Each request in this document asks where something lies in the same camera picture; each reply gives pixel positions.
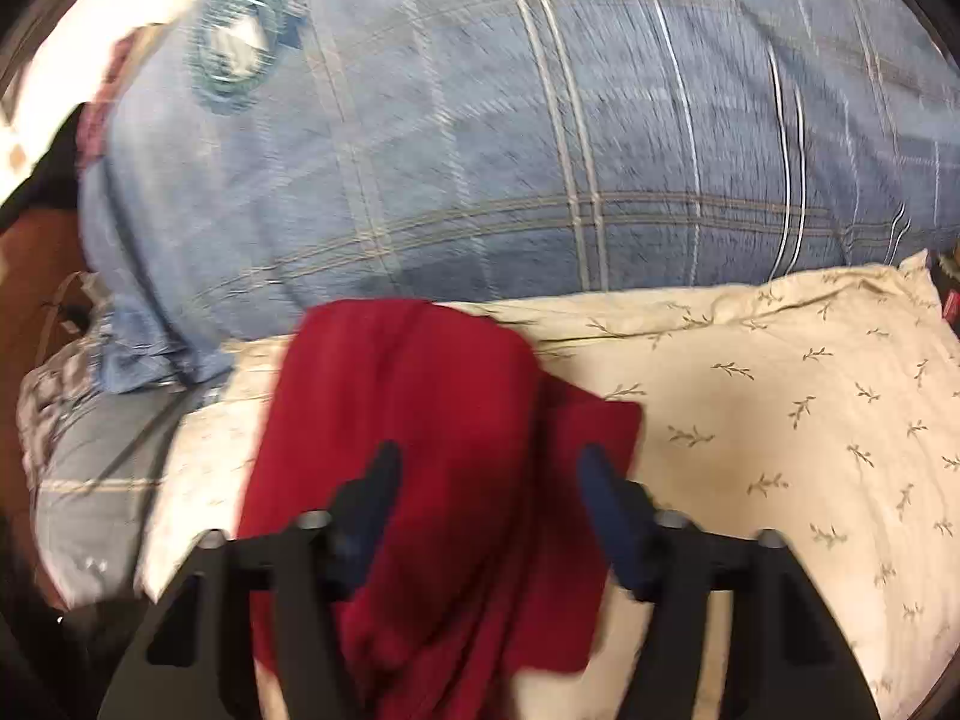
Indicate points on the blue plaid pillow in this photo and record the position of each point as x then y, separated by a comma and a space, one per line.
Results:
487, 150

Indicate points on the maroon plaid cloth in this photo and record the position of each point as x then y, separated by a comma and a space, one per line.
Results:
109, 90

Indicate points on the grey plaid pillow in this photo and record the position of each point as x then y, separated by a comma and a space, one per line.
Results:
97, 465

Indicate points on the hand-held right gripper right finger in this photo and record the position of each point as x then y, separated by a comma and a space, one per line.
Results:
609, 510

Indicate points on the red garment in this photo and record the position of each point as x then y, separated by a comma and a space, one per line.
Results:
465, 420

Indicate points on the brown wooden headboard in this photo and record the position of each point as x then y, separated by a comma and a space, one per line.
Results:
37, 292

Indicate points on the cream leaf-print pillow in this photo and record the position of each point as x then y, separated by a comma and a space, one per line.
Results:
765, 405

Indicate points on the red dark object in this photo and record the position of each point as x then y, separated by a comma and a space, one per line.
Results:
946, 300

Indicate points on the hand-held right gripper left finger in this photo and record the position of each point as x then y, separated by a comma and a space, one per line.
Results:
375, 495

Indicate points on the dark cloth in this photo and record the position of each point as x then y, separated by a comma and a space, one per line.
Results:
52, 172

